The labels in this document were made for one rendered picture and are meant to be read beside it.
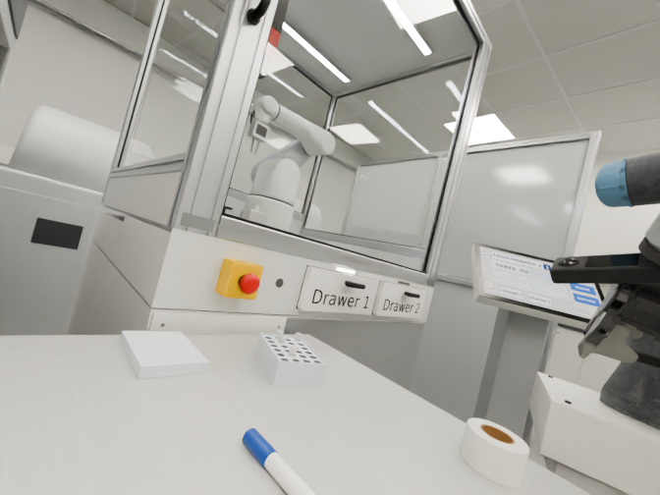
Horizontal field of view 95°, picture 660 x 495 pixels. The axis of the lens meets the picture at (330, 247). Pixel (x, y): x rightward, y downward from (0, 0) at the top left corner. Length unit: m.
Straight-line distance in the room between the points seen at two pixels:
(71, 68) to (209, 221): 3.50
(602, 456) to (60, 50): 4.20
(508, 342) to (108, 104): 3.87
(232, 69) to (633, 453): 0.85
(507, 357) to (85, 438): 1.45
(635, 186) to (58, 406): 0.76
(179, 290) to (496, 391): 1.34
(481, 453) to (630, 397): 0.32
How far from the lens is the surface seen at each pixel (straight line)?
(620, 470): 0.63
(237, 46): 0.70
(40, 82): 4.00
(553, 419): 0.60
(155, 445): 0.36
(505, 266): 1.54
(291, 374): 0.49
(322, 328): 0.86
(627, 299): 0.56
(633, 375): 0.72
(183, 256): 0.61
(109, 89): 4.01
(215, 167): 0.63
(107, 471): 0.34
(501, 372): 1.58
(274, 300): 0.73
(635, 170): 0.64
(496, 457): 0.46
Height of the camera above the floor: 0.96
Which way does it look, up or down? 2 degrees up
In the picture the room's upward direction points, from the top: 14 degrees clockwise
